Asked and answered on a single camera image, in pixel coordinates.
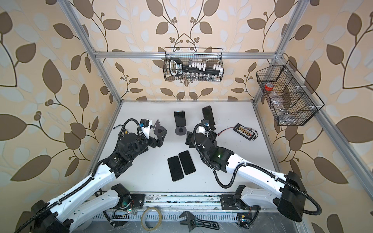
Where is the silver-edged black phone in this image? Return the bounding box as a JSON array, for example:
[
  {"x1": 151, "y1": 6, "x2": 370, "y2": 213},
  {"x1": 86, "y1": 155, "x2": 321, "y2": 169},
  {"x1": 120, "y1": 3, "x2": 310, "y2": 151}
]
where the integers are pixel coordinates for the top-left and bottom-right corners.
[{"x1": 178, "y1": 150, "x2": 196, "y2": 175}]

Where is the dark phone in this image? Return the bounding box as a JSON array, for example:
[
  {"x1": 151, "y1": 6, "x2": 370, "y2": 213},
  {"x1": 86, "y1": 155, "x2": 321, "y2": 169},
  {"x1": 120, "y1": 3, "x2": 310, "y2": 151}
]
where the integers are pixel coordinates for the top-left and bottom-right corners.
[{"x1": 167, "y1": 156, "x2": 184, "y2": 182}]

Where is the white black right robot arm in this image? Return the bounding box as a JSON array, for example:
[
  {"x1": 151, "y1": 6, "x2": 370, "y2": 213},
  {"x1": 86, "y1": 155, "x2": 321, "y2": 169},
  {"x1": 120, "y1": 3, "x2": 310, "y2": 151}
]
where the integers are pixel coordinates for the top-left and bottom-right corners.
[{"x1": 186, "y1": 120, "x2": 322, "y2": 222}]

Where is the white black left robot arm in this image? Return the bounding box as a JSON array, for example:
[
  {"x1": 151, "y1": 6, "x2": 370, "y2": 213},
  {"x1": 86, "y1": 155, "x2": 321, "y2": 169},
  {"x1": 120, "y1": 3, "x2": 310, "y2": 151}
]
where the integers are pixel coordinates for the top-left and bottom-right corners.
[{"x1": 15, "y1": 118, "x2": 167, "y2": 233}]

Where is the purple round left phone stand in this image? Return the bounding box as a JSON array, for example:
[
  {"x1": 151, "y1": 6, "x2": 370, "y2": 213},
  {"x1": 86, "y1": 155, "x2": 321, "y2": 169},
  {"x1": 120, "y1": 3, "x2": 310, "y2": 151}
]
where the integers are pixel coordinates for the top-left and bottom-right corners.
[{"x1": 154, "y1": 119, "x2": 167, "y2": 141}]

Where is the purple round phone stand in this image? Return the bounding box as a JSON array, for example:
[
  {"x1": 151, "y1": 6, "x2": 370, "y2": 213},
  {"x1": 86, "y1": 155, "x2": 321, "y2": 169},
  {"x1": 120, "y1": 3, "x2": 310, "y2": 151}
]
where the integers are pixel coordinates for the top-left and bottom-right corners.
[
  {"x1": 154, "y1": 119, "x2": 167, "y2": 141},
  {"x1": 175, "y1": 126, "x2": 187, "y2": 136}
]

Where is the purple round middle phone stand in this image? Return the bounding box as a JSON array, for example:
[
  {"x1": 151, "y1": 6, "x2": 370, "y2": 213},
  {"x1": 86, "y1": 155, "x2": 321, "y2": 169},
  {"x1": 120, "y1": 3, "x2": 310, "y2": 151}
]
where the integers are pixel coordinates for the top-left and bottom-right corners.
[{"x1": 175, "y1": 126, "x2": 187, "y2": 136}]

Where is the black socket set holder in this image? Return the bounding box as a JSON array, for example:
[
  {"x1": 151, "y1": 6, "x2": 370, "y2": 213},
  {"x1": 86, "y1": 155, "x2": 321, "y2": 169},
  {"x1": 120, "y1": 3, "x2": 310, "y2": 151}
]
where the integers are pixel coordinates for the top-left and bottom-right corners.
[{"x1": 168, "y1": 58, "x2": 224, "y2": 78}]

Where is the brown tape roll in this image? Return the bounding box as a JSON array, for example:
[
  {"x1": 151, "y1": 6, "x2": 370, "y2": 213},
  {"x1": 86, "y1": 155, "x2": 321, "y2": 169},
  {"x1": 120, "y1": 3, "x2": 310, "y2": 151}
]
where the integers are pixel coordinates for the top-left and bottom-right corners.
[{"x1": 141, "y1": 207, "x2": 163, "y2": 232}]

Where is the black adjustable wrench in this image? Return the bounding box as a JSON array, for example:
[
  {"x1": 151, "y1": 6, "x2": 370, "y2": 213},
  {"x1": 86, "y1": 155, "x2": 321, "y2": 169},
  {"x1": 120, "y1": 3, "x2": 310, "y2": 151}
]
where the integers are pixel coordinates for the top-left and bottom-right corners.
[{"x1": 179, "y1": 211, "x2": 220, "y2": 232}]

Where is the red capped item in basket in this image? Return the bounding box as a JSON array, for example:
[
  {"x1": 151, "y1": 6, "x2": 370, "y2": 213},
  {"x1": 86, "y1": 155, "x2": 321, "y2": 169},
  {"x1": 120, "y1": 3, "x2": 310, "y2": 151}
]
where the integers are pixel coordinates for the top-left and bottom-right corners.
[{"x1": 264, "y1": 83, "x2": 274, "y2": 93}]

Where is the black circuit board with wires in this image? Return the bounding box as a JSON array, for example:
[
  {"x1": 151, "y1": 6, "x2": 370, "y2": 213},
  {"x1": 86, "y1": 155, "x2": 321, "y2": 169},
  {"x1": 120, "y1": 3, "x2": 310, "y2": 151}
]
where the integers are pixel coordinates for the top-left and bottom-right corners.
[{"x1": 217, "y1": 123, "x2": 258, "y2": 141}]

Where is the black wire basket back wall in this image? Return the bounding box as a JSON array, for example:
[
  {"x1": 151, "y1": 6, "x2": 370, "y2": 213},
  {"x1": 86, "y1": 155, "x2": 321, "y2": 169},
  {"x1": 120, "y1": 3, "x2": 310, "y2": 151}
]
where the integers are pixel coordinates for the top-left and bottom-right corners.
[{"x1": 163, "y1": 47, "x2": 224, "y2": 82}]

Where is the black wire basket wall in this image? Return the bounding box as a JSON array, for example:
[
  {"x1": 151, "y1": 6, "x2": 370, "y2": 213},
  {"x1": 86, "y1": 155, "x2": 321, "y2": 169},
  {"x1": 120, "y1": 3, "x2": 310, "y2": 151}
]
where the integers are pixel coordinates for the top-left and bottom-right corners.
[
  {"x1": 256, "y1": 61, "x2": 324, "y2": 126},
  {"x1": 163, "y1": 47, "x2": 224, "y2": 82}
]

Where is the black wire basket right wall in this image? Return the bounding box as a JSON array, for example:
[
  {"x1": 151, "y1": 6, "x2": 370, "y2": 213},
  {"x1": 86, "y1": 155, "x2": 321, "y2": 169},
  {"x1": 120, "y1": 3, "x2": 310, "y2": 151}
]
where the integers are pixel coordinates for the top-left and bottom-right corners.
[{"x1": 256, "y1": 61, "x2": 324, "y2": 126}]

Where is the aluminium frame post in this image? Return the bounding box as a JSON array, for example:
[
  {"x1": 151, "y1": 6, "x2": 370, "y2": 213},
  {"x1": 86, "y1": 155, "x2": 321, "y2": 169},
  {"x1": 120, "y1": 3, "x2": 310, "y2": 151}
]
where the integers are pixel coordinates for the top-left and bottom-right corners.
[{"x1": 57, "y1": 0, "x2": 122, "y2": 105}]

